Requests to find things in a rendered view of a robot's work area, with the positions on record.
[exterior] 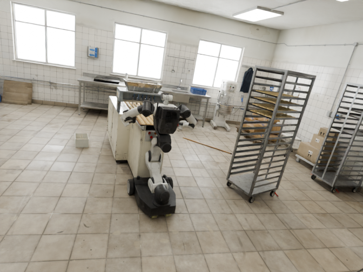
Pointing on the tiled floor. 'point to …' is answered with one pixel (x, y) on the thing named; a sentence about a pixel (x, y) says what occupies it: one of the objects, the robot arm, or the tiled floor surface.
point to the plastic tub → (81, 140)
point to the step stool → (294, 140)
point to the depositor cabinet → (118, 132)
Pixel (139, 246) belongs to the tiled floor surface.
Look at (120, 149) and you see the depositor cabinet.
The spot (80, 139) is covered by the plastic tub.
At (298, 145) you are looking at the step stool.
